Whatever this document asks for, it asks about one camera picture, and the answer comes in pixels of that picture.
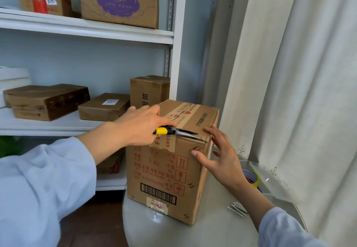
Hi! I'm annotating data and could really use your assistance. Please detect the person's right hand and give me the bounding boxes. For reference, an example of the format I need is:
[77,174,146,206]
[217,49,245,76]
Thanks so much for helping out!
[191,124,249,192]

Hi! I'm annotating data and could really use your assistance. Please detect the person's left hand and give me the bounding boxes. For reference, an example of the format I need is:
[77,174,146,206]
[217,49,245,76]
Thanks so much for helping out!
[114,104,176,147]

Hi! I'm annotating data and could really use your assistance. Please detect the yellow handled pliers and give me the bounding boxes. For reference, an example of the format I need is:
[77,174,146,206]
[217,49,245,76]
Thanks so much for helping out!
[152,126,208,144]

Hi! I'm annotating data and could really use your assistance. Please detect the yellow tape roll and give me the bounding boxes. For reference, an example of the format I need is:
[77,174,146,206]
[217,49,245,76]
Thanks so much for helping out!
[241,167,260,189]

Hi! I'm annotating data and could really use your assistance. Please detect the brown cardboard box red print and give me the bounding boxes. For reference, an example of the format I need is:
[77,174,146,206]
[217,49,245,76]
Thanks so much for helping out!
[126,100,220,225]

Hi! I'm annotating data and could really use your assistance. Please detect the person's left forearm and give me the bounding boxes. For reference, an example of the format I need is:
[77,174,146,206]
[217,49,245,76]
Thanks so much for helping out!
[0,121,126,247]

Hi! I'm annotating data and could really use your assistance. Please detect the person's right forearm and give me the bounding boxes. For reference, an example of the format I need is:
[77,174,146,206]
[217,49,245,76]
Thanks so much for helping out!
[231,181,327,247]

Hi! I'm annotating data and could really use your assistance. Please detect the upright small cardboard box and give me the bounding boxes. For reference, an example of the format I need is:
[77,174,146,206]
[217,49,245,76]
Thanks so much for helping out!
[130,75,171,109]

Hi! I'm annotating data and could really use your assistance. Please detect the flat brown box white label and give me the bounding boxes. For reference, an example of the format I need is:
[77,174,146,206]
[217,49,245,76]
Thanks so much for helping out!
[78,93,131,122]

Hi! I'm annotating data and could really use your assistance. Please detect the open cardboard box red print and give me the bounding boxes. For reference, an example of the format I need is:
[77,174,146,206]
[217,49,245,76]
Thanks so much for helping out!
[96,149,125,175]

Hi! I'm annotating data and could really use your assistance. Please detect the dark brown flat box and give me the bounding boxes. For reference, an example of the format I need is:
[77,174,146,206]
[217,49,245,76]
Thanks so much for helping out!
[3,84,91,122]

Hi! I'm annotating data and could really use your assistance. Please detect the box with purple logo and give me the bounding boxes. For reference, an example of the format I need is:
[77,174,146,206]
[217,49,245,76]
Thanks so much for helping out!
[78,0,160,30]

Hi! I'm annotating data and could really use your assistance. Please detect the white foam box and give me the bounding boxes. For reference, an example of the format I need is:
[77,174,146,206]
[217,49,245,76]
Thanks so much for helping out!
[0,66,33,108]

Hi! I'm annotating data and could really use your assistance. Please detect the clear plastic container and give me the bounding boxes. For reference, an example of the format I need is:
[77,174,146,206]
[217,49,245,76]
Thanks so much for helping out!
[238,159,281,204]

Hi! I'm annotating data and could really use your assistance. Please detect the white curtain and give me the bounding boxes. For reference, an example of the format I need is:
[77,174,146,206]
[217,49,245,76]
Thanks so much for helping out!
[200,0,357,247]

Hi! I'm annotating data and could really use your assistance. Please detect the white metal shelf unit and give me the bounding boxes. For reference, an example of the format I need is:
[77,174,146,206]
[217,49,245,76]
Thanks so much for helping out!
[0,0,188,192]

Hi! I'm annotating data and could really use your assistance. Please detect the green object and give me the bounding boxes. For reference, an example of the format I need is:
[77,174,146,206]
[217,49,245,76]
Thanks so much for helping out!
[0,135,24,158]

